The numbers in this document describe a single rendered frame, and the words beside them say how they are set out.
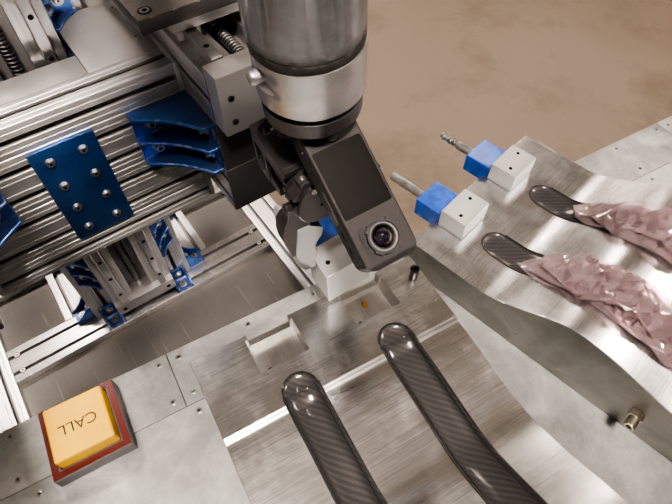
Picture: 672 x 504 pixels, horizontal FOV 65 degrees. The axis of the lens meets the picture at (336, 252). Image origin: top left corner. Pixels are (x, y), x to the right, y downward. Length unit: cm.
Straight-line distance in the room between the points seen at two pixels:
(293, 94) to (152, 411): 42
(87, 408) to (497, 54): 222
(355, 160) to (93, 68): 49
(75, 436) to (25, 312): 94
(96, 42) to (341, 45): 57
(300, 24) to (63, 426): 47
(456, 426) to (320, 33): 37
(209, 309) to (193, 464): 80
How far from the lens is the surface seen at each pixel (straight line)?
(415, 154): 199
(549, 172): 78
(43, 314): 152
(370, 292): 60
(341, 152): 38
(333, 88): 34
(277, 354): 57
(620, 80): 257
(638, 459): 67
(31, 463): 67
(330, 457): 51
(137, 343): 138
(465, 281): 64
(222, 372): 54
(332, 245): 53
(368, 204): 38
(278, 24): 31
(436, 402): 54
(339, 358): 53
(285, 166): 42
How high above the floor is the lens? 138
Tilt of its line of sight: 55 degrees down
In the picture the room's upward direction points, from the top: straight up
